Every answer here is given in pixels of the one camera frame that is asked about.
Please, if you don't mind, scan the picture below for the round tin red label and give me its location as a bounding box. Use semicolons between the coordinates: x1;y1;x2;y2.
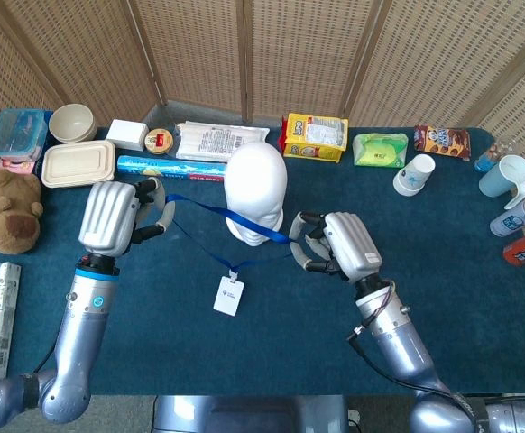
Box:
143;127;177;154

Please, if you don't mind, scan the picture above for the brown plush toy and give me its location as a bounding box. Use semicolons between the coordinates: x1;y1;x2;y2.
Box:
0;168;45;256

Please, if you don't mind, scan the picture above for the blue food wrap box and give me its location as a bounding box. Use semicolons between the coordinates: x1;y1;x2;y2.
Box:
116;154;227;184

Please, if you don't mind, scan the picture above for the light blue plastic mug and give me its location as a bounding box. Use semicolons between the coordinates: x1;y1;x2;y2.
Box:
477;154;525;211

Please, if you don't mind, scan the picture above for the clear bottle blue label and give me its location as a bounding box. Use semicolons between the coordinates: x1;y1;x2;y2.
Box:
474;134;519;174

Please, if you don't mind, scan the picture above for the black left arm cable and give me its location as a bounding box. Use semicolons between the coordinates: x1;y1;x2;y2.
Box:
31;345;60;375

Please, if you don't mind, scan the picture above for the white printed plastic packet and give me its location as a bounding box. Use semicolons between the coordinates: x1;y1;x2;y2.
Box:
174;120;271;164

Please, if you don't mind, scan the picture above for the white label bottle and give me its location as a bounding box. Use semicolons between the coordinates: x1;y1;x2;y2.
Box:
489;198;525;239

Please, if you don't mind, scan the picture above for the dark blue carpet mat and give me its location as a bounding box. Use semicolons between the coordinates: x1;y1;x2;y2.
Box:
0;125;525;398

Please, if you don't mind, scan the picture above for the small white box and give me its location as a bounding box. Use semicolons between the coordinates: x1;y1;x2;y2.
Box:
105;118;150;152

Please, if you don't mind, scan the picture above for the beige bowl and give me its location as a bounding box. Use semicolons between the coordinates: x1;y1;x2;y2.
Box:
48;103;98;144

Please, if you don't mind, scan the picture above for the yellow snack bag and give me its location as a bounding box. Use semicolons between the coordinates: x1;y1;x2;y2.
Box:
281;112;350;164

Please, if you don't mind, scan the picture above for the white paper cup stack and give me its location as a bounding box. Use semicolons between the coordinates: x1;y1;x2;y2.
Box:
392;153;437;198

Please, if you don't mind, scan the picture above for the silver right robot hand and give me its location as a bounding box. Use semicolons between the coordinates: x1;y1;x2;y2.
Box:
288;210;384;285

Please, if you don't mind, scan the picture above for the clear blue-lidded lunch box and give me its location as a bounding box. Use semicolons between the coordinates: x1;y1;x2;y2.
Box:
0;107;50;162

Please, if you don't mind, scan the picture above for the blue lanyard with white badge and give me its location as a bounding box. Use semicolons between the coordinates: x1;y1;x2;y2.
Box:
165;193;293;316

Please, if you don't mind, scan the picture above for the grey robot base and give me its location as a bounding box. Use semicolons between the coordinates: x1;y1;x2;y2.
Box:
152;394;349;433

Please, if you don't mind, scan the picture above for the brown cookie packet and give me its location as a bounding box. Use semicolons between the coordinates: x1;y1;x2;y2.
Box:
412;124;473;162

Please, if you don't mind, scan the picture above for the pink box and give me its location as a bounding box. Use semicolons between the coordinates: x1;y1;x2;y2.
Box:
0;155;38;176

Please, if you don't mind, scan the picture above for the white foam mannequin head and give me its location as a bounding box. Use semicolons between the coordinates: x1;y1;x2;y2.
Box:
224;141;289;247

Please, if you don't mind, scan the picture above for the beige lidded takeaway container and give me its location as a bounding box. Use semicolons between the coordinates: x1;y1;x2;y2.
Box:
40;139;117;189

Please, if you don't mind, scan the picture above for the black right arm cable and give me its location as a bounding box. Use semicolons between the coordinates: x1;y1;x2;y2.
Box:
346;327;453;401

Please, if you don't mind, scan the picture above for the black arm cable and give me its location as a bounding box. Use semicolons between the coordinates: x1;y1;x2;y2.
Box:
346;327;453;401
31;345;60;375

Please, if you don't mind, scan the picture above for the green wet wipes pack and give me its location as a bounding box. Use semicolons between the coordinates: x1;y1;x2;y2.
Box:
351;132;410;169

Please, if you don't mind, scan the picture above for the woven bamboo folding screen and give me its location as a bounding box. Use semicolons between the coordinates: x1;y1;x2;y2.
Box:
0;0;525;175

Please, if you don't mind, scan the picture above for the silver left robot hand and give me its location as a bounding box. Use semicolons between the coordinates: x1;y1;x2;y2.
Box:
78;176;177;260

